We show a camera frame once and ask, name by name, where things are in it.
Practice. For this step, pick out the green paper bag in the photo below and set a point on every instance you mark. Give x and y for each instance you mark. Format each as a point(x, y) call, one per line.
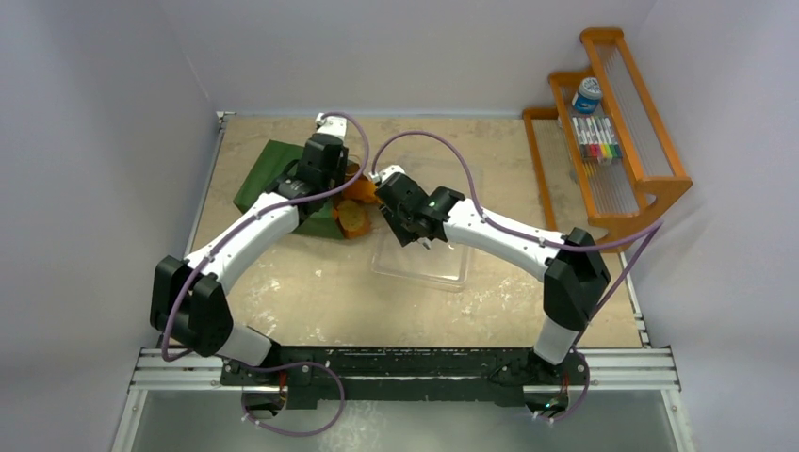
point(278, 162)

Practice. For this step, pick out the orange wooden shelf rack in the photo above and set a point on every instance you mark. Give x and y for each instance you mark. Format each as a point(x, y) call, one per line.
point(624, 162)

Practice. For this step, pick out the aluminium frame rail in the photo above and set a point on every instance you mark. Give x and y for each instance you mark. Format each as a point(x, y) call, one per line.
point(610, 369)

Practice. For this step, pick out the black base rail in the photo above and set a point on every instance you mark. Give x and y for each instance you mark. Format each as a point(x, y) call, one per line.
point(504, 376)

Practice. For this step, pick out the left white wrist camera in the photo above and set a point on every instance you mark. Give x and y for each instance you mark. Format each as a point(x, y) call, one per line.
point(331, 125)

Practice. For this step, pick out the blue white jar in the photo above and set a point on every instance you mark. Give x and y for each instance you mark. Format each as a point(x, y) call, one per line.
point(588, 96)

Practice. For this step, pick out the clear plastic tray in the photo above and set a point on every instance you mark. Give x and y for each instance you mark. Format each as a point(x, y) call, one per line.
point(442, 266)

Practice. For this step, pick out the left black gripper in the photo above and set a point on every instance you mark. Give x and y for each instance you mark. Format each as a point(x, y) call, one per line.
point(339, 172)

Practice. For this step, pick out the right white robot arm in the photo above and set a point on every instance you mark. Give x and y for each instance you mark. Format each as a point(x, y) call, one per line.
point(573, 274)

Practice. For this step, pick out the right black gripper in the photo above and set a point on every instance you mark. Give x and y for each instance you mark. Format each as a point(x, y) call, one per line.
point(387, 198)

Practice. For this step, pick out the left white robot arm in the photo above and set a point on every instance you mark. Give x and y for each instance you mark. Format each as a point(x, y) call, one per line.
point(189, 301)

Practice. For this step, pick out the coloured marker set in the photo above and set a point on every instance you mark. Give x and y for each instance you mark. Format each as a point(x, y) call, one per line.
point(596, 139)

